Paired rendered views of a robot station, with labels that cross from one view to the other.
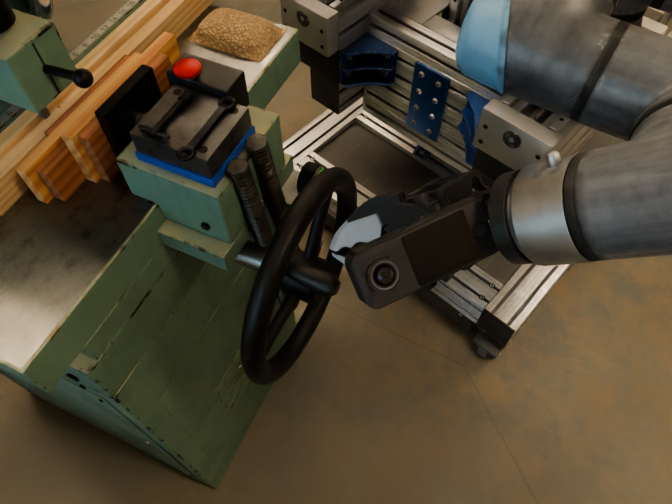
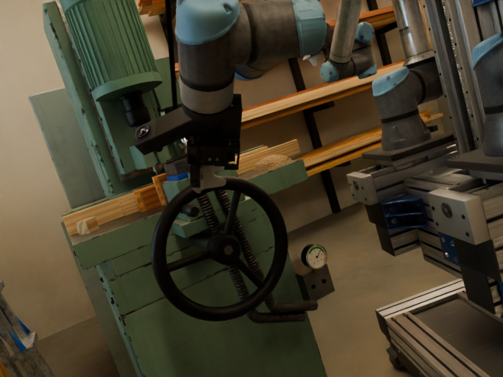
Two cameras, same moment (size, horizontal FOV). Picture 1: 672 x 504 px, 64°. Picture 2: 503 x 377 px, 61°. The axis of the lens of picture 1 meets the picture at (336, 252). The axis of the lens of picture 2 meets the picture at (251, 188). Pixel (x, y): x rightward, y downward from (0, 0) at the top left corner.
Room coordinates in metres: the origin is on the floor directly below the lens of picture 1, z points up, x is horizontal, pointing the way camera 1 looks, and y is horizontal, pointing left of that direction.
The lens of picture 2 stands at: (-0.21, -0.58, 1.03)
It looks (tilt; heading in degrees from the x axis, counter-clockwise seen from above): 8 degrees down; 42
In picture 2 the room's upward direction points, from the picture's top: 18 degrees counter-clockwise
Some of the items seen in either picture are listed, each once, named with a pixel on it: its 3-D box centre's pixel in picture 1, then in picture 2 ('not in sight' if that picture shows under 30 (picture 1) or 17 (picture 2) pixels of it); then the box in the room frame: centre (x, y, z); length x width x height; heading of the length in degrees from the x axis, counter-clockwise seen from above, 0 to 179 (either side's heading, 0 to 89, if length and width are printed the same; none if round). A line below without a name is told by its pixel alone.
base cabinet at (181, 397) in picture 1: (125, 305); (215, 362); (0.53, 0.46, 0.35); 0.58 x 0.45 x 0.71; 65
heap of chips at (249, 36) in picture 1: (236, 26); (271, 160); (0.71, 0.15, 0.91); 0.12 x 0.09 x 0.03; 65
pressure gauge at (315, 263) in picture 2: (309, 182); (314, 259); (0.63, 0.05, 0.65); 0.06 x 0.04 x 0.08; 155
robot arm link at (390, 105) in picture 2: not in sight; (395, 92); (1.13, -0.07, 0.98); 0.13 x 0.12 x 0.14; 151
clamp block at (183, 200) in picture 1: (207, 162); (202, 191); (0.44, 0.16, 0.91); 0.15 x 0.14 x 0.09; 155
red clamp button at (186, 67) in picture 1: (187, 68); not in sight; (0.48, 0.16, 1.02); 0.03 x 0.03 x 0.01
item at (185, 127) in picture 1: (198, 114); (194, 160); (0.45, 0.15, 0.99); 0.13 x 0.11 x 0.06; 155
